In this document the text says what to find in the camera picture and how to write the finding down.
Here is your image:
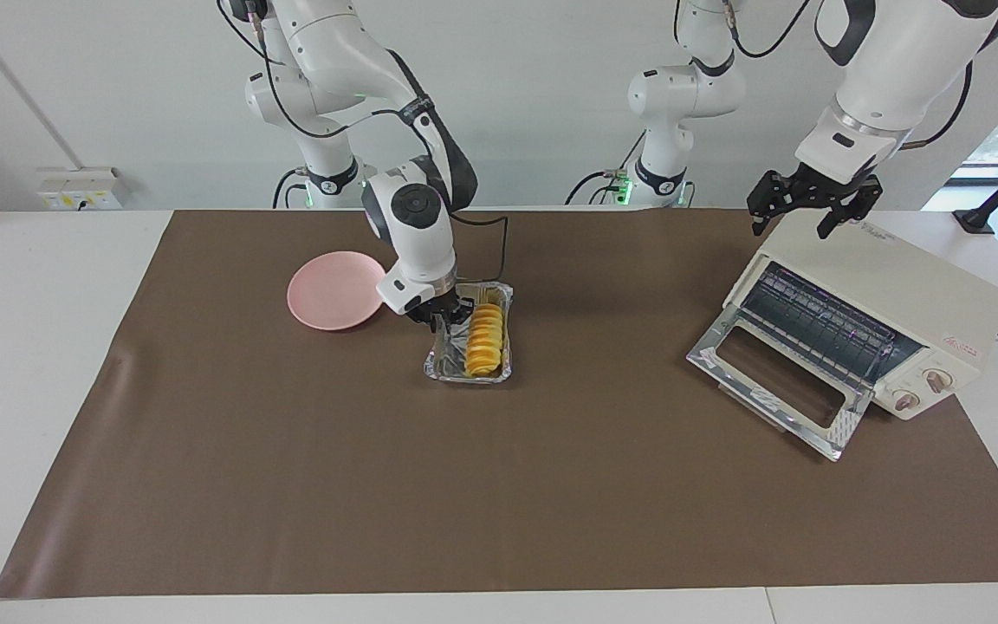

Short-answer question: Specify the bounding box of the brown table mat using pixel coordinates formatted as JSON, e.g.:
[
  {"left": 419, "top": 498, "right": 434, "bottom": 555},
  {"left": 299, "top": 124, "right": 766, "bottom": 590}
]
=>
[{"left": 0, "top": 208, "right": 998, "bottom": 600}]

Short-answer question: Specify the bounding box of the white wall socket box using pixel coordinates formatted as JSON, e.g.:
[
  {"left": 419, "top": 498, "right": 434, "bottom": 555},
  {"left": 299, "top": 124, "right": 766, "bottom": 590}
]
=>
[{"left": 36, "top": 167, "right": 126, "bottom": 211}]

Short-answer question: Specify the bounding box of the metallic glass oven door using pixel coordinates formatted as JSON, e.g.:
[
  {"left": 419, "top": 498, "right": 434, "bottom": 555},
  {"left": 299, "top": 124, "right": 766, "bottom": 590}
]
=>
[{"left": 687, "top": 303, "right": 874, "bottom": 462}]

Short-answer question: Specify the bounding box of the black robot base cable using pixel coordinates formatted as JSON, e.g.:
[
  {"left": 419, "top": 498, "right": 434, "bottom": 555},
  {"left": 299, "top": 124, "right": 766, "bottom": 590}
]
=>
[
  {"left": 564, "top": 130, "right": 645, "bottom": 207},
  {"left": 271, "top": 167, "right": 310, "bottom": 210}
]

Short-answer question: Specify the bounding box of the aluminium foil tray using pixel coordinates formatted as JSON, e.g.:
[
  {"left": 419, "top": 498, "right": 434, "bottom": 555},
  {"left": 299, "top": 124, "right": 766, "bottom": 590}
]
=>
[{"left": 424, "top": 282, "right": 515, "bottom": 383}]

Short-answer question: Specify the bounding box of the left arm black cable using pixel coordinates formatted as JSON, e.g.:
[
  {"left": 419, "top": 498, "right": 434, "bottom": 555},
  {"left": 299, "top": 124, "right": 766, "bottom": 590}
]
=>
[{"left": 675, "top": 0, "right": 976, "bottom": 150}]

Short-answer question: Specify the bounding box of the pink round plate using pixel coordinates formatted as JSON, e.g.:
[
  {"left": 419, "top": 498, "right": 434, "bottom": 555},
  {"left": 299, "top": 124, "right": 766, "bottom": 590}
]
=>
[{"left": 287, "top": 251, "right": 388, "bottom": 331}]

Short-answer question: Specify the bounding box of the yellow ridged bread loaf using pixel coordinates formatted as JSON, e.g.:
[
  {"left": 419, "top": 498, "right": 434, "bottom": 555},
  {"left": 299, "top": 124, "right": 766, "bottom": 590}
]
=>
[{"left": 465, "top": 303, "right": 506, "bottom": 377}]

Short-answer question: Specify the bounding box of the white toaster oven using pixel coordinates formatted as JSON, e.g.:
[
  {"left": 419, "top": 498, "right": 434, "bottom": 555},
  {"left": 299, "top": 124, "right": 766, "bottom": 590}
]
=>
[{"left": 723, "top": 211, "right": 998, "bottom": 423}]

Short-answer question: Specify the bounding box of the oven wire rack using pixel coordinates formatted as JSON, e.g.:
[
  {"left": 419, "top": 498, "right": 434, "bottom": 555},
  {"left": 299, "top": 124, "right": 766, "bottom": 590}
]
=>
[{"left": 742, "top": 263, "right": 900, "bottom": 384}]

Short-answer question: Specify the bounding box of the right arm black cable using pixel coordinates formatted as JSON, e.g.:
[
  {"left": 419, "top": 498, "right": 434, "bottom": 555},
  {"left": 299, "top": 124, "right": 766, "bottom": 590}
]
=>
[{"left": 217, "top": 0, "right": 510, "bottom": 283}]

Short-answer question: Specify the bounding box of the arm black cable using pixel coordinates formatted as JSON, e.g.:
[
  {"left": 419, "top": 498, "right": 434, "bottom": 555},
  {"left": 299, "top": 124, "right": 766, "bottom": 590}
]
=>
[
  {"left": 675, "top": 0, "right": 976, "bottom": 150},
  {"left": 217, "top": 0, "right": 510, "bottom": 283}
]

